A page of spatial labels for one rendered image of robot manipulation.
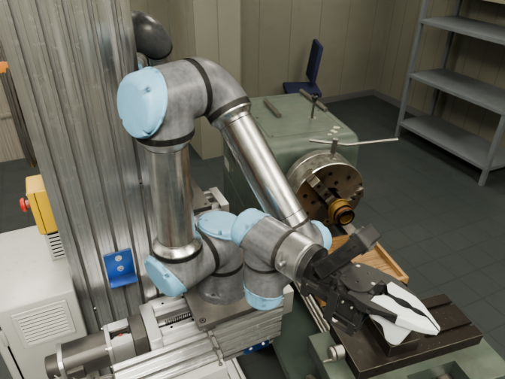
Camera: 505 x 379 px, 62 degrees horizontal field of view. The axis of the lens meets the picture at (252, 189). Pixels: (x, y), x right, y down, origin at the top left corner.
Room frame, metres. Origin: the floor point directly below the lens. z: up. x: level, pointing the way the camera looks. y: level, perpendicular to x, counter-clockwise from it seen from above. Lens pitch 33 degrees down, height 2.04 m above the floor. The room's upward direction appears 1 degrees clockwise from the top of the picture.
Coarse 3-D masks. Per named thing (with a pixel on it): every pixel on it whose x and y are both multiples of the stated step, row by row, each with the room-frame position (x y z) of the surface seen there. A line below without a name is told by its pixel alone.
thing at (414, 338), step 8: (368, 320) 0.88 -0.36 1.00; (368, 328) 0.87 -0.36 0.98; (376, 328) 0.84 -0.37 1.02; (376, 336) 0.83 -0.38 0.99; (384, 336) 0.81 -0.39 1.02; (408, 336) 0.81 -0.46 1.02; (416, 336) 0.81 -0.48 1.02; (384, 344) 0.80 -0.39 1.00; (392, 344) 0.78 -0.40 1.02; (400, 344) 0.78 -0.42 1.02; (408, 344) 0.79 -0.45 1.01; (416, 344) 0.80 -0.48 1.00; (384, 352) 0.79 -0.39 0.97; (392, 352) 0.77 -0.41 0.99; (400, 352) 0.78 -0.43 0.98
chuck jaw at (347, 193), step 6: (354, 186) 1.47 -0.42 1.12; (360, 186) 1.46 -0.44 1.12; (336, 192) 1.45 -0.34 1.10; (342, 192) 1.44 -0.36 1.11; (348, 192) 1.44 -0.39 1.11; (354, 192) 1.43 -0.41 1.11; (360, 192) 1.44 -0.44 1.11; (336, 198) 1.45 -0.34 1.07; (342, 198) 1.40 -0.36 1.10; (348, 198) 1.40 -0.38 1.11; (354, 198) 1.41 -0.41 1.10
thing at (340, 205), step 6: (336, 204) 1.34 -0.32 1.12; (342, 204) 1.34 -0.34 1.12; (348, 204) 1.35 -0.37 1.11; (330, 210) 1.34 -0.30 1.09; (336, 210) 1.32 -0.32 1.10; (342, 210) 1.31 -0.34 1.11; (348, 210) 1.31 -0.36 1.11; (330, 216) 1.35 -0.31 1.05; (336, 216) 1.30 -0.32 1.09; (342, 216) 1.35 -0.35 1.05; (348, 216) 1.34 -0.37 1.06; (354, 216) 1.31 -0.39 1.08; (342, 222) 1.31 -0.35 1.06; (348, 222) 1.31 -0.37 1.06
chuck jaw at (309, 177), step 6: (306, 174) 1.43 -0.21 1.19; (312, 174) 1.42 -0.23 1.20; (312, 180) 1.40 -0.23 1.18; (318, 180) 1.39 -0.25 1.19; (312, 186) 1.37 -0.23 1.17; (318, 186) 1.39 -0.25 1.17; (324, 186) 1.39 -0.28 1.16; (318, 192) 1.38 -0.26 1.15; (324, 192) 1.37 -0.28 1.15; (330, 192) 1.41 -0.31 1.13; (324, 198) 1.37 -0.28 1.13; (330, 198) 1.36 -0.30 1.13; (330, 204) 1.35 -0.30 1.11
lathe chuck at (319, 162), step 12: (324, 156) 1.50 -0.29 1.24; (336, 156) 1.51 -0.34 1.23; (300, 168) 1.47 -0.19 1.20; (312, 168) 1.44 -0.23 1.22; (324, 168) 1.43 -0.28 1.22; (336, 168) 1.45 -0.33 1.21; (348, 168) 1.46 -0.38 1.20; (300, 180) 1.42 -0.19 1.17; (324, 180) 1.43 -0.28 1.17; (336, 180) 1.45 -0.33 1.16; (348, 180) 1.47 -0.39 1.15; (360, 180) 1.48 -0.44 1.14; (300, 192) 1.40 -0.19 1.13; (312, 192) 1.42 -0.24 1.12; (312, 204) 1.42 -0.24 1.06; (312, 216) 1.42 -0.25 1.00
